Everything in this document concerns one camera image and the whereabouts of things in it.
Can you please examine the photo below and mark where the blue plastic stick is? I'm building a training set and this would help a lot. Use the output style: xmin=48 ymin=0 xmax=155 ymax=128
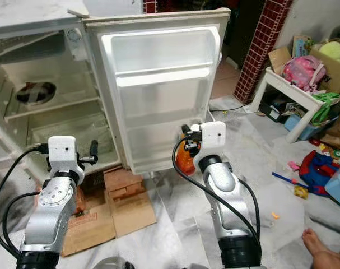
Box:
xmin=272 ymin=171 xmax=302 ymax=184

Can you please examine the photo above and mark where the person bare foot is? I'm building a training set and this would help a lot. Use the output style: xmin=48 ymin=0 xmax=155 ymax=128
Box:
xmin=301 ymin=229 xmax=340 ymax=269

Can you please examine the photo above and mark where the red blue backpack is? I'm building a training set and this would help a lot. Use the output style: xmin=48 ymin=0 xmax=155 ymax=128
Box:
xmin=299 ymin=150 xmax=339 ymax=194

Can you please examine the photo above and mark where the pink backpack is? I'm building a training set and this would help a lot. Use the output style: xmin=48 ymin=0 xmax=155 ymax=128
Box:
xmin=282 ymin=55 xmax=327 ymax=91

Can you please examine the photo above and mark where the brown cardboard box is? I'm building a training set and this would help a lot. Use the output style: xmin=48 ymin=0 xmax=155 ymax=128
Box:
xmin=268 ymin=35 xmax=340 ymax=93

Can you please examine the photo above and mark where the yellow green ball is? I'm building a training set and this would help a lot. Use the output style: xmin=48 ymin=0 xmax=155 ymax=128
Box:
xmin=320 ymin=41 xmax=340 ymax=61

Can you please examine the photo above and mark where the white mini fridge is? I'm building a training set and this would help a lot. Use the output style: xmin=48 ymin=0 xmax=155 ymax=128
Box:
xmin=0 ymin=0 xmax=127 ymax=187

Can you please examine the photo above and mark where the grey robot foot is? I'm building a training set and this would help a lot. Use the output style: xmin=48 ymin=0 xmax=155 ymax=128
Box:
xmin=94 ymin=256 xmax=136 ymax=269

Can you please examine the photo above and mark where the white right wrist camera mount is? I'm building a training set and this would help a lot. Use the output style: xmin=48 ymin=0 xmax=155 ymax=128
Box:
xmin=201 ymin=122 xmax=226 ymax=149

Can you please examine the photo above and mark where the dark patterned bowl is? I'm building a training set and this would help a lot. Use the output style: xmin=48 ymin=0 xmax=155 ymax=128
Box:
xmin=17 ymin=82 xmax=58 ymax=106

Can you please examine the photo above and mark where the flat brown cardboard sheet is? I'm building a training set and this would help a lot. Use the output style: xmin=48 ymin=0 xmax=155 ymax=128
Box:
xmin=60 ymin=191 xmax=157 ymax=257

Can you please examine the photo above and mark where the large orange sauce bottle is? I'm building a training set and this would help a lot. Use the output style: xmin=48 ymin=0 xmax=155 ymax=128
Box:
xmin=175 ymin=124 xmax=203 ymax=176

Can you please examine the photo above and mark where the green cloth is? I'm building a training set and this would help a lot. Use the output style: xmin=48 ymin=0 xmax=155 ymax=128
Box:
xmin=310 ymin=92 xmax=340 ymax=125

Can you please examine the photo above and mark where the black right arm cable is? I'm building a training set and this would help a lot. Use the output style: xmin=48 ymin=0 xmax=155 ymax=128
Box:
xmin=173 ymin=137 xmax=260 ymax=242

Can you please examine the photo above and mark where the blue plastic basket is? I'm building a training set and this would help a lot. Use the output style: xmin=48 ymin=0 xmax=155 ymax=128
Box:
xmin=285 ymin=114 xmax=322 ymax=141

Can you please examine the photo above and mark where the red tiled low wall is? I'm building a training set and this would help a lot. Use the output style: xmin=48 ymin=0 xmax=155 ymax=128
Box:
xmin=234 ymin=0 xmax=295 ymax=105

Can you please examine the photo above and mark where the white low table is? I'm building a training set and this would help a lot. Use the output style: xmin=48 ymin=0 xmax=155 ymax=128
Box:
xmin=250 ymin=67 xmax=333 ymax=143

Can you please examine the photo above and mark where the light blue plastic bin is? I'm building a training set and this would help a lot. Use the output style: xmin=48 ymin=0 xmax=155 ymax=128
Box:
xmin=325 ymin=165 xmax=340 ymax=211

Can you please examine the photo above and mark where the brown brick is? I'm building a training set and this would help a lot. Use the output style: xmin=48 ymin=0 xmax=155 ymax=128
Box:
xmin=104 ymin=167 xmax=145 ymax=201
xmin=74 ymin=185 xmax=87 ymax=218

